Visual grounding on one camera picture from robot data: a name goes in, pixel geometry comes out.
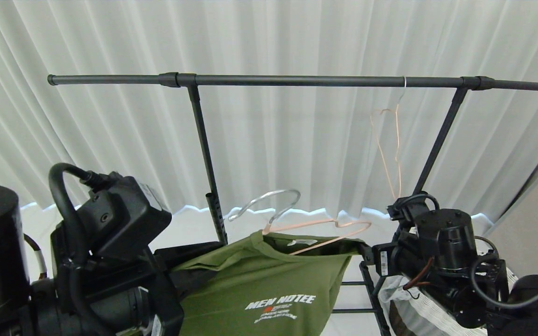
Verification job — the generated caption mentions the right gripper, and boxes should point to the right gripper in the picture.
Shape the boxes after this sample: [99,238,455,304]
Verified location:
[372,240,438,292]

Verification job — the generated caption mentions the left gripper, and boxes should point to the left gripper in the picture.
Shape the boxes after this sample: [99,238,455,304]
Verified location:
[35,241,225,336]

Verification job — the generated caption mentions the pale grey shorts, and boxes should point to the pale grey shorts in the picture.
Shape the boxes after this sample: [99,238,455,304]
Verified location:
[379,275,419,308]

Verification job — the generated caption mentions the green printed t-shirt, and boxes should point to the green printed t-shirt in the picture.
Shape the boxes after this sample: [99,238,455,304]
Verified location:
[171,230,368,336]

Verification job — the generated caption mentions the pink clothes hanger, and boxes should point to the pink clothes hanger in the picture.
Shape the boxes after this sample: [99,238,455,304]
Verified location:
[371,77,407,199]
[228,189,372,256]

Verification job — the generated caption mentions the white laundry basket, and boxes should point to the white laundry basket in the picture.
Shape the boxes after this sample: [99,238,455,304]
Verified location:
[379,275,522,336]

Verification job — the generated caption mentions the black clothes rack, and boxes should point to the black clothes rack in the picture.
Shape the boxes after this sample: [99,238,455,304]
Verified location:
[47,72,538,336]

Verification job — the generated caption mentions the white curtain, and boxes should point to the white curtain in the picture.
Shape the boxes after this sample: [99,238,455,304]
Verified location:
[0,0,538,222]

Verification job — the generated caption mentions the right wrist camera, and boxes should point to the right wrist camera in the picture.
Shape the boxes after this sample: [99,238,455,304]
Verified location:
[388,198,421,222]

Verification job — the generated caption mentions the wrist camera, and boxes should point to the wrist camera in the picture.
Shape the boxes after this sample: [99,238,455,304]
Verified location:
[388,198,421,222]
[52,172,172,280]

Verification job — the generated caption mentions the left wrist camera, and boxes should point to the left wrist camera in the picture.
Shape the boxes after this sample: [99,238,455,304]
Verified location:
[52,172,172,280]

